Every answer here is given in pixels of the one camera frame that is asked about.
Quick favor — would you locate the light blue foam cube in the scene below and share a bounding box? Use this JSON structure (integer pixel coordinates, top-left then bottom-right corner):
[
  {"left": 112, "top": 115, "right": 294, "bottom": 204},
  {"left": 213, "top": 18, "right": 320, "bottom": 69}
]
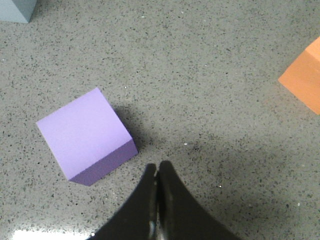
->
[{"left": 0, "top": 0, "right": 37, "bottom": 23}]

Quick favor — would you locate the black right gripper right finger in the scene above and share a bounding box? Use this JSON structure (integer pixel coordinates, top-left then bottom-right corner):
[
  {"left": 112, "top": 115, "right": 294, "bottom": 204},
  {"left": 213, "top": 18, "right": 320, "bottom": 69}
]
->
[{"left": 149, "top": 161, "right": 239, "bottom": 240}]

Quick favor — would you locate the purple foam cube near edge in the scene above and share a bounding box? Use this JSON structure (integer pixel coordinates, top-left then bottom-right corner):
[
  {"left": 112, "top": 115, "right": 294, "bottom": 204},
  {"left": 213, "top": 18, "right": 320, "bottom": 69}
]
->
[{"left": 36, "top": 88, "right": 138, "bottom": 186}]

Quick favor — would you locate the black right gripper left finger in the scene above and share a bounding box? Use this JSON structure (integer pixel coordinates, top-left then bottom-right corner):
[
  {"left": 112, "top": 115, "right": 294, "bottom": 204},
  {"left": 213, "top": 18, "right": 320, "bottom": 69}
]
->
[{"left": 90, "top": 163, "right": 157, "bottom": 240}]

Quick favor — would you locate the orange foam cube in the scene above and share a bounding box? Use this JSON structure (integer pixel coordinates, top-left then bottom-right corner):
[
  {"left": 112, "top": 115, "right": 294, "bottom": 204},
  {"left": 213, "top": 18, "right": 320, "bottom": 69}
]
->
[{"left": 278, "top": 38, "right": 320, "bottom": 115}]

